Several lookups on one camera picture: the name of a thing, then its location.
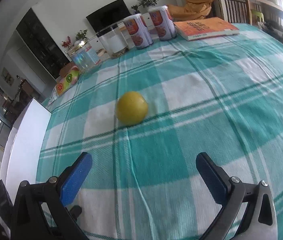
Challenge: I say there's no yellow green pear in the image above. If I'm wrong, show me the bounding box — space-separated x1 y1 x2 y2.
115 91 148 126

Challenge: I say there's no teal checked tablecloth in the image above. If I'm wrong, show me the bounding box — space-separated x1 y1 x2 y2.
36 24 283 239

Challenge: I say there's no fruit print tissue pack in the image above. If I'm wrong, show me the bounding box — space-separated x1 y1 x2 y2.
55 65 81 96

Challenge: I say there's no dark bookshelf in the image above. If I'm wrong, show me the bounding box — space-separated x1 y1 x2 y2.
16 8 70 79

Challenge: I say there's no clear glass jar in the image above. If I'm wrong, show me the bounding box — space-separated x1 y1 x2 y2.
67 38 100 73

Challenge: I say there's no red flower plant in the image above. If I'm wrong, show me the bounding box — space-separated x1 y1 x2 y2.
61 36 72 49

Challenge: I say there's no clear container black lid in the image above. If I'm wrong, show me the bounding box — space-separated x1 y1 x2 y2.
96 23 129 59

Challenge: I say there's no orange book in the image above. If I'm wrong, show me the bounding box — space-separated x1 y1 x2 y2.
174 17 240 41

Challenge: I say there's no red white can left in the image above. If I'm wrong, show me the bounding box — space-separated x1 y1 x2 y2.
123 14 154 49

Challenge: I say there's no red white can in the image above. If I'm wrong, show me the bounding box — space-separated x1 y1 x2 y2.
123 14 154 49
148 5 176 41

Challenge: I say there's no black television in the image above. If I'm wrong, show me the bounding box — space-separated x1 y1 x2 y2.
86 0 131 33

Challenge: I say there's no wooden chair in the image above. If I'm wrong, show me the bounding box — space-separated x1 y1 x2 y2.
214 0 283 26

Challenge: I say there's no red white can right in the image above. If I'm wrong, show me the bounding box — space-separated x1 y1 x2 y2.
148 5 176 41

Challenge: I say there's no orange cushion chair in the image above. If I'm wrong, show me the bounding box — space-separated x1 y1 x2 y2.
168 0 214 21

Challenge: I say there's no potted green plant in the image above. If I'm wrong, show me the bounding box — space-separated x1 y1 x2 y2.
136 0 159 8

